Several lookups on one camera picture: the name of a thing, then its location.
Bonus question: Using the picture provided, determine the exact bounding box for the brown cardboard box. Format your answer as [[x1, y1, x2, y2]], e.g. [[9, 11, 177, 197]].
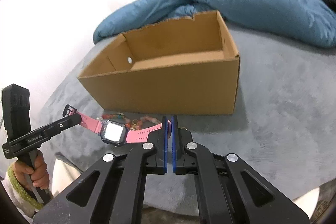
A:
[[78, 11, 240, 115]]

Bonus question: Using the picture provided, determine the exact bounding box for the colourful bead bracelet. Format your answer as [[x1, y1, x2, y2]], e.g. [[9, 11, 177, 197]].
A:
[[96, 113, 132, 130]]

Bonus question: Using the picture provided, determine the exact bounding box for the orange pink bead bracelet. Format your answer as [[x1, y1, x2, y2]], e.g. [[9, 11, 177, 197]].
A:
[[125, 115, 162, 131]]

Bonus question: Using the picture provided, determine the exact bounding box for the blue duvet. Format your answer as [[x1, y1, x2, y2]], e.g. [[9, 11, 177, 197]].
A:
[[93, 0, 335, 48]]

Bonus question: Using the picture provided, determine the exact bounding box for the person's left hand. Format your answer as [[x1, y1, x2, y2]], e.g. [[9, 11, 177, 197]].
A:
[[12, 150, 50, 191]]

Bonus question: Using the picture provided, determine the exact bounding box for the pink smart watch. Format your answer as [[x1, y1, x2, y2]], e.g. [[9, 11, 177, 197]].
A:
[[63, 105, 161, 146]]

